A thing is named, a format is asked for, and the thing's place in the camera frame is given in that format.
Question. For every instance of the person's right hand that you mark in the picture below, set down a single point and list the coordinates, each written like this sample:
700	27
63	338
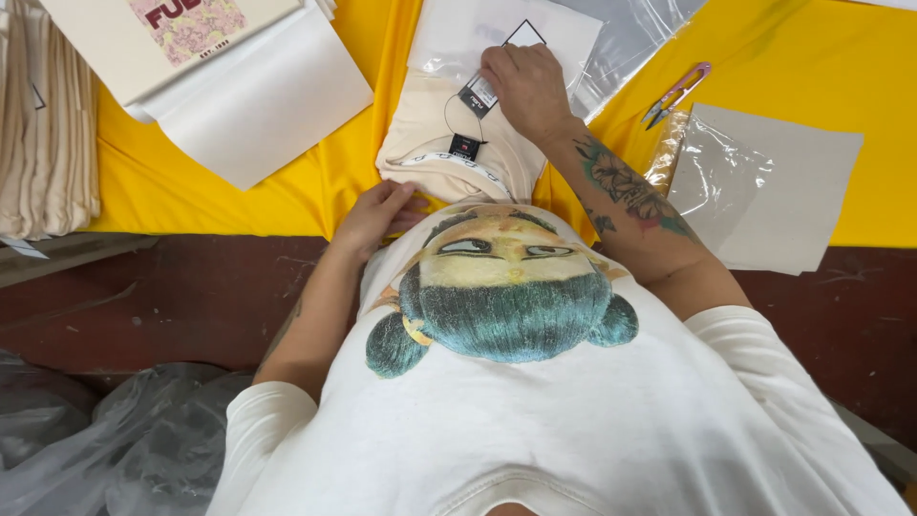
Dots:
534	93

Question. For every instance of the person's left hand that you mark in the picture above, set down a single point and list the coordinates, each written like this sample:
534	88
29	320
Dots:
365	218

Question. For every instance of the person's right fingers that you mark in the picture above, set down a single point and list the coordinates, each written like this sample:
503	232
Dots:
505	61

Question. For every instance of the person's left fingers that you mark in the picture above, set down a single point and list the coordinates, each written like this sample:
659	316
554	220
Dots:
401	193

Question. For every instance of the black and white hang tag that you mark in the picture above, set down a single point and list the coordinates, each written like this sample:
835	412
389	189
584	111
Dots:
476	97

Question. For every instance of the white sheet with black diamond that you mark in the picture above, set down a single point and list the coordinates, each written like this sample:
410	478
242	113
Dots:
458	29

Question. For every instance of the small black hang tag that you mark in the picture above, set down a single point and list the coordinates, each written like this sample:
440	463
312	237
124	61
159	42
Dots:
465	147

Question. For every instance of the clear plastic bag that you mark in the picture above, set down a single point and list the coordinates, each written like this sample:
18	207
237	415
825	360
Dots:
630	36

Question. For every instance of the stack of white paper sheets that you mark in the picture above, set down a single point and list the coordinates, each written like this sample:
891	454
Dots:
265	107

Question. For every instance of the pink thread snips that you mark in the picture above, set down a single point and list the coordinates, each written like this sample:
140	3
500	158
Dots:
673	93

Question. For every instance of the crumpled clear plastic sleeve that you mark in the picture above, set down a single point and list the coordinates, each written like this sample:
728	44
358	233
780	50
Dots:
706	168

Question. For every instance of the person's white printed t-shirt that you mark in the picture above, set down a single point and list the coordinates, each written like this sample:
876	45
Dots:
537	430

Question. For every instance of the yellow table cloth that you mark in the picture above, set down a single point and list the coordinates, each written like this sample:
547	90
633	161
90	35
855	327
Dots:
788	57

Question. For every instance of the grey cardboard sheet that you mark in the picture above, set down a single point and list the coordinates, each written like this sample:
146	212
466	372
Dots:
788	201

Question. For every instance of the folded cream printed t-shirt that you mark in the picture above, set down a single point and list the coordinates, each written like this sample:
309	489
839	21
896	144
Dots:
107	43

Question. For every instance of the stack of cream folded garments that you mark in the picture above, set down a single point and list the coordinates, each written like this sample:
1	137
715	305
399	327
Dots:
46	143

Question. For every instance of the white paper strip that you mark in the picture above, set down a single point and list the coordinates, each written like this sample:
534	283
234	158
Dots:
21	247

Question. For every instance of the grey plastic bag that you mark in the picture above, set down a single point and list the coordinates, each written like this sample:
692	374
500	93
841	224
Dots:
107	444

